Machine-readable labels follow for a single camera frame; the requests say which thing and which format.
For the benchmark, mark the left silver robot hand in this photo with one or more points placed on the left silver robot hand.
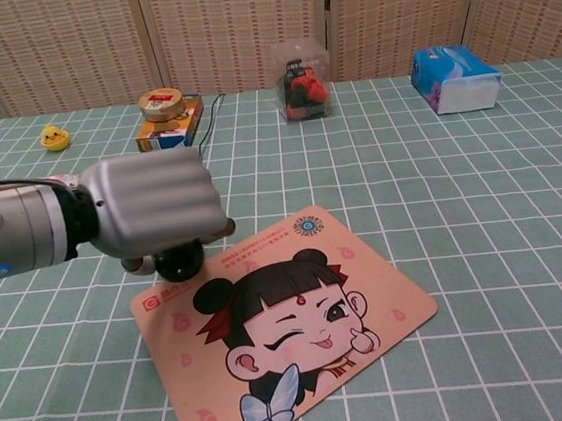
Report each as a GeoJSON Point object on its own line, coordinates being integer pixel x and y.
{"type": "Point", "coordinates": [154, 203]}

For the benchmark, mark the black computer mouse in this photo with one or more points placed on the black computer mouse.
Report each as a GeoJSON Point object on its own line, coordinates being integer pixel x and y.
{"type": "Point", "coordinates": [181, 263]}

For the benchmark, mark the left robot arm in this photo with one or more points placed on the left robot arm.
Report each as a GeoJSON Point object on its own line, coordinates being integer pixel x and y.
{"type": "Point", "coordinates": [16, 228]}

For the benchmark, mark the pink cartoon mouse pad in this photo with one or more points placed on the pink cartoon mouse pad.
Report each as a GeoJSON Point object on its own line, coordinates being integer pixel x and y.
{"type": "Point", "coordinates": [284, 338]}

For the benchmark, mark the orange and blue carton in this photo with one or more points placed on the orange and blue carton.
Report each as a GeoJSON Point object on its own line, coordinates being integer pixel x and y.
{"type": "Point", "coordinates": [172, 131]}

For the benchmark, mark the round gold tin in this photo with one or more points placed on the round gold tin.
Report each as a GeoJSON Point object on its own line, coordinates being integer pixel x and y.
{"type": "Point", "coordinates": [163, 103]}

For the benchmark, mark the yellow rubber duck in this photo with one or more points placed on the yellow rubber duck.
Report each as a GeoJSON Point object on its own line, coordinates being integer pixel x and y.
{"type": "Point", "coordinates": [54, 138]}

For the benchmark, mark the clear box with red toy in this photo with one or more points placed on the clear box with red toy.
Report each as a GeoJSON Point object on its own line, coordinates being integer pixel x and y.
{"type": "Point", "coordinates": [304, 87]}

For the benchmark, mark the woven folding screen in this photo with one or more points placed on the woven folding screen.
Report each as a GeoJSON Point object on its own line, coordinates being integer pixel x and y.
{"type": "Point", "coordinates": [242, 28]}

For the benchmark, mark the green checkered tablecloth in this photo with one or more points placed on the green checkered tablecloth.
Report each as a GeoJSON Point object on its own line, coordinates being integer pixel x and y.
{"type": "Point", "coordinates": [464, 231]}

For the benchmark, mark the blue tissue pack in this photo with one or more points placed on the blue tissue pack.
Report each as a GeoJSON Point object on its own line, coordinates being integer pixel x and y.
{"type": "Point", "coordinates": [453, 82]}

